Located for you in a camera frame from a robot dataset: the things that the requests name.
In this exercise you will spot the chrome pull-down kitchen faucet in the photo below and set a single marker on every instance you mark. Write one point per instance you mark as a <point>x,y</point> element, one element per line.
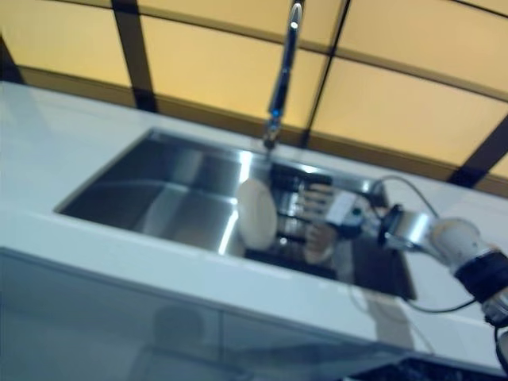
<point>285,59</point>

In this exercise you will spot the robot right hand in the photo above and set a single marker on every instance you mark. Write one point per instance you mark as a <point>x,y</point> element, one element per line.
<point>341,210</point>

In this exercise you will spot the white glossy cabinet door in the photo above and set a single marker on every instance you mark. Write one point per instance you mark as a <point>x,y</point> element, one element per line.
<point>99,317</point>
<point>285,353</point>

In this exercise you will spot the stainless steel sink basin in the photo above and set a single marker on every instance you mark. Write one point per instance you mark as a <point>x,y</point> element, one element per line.
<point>158,186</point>

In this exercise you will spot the black dish drying rack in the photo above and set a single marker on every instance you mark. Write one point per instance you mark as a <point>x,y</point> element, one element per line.
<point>293,206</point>

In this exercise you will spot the cream round ceramic plate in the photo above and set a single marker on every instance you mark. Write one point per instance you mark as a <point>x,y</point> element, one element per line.
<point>258,214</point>
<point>317,242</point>

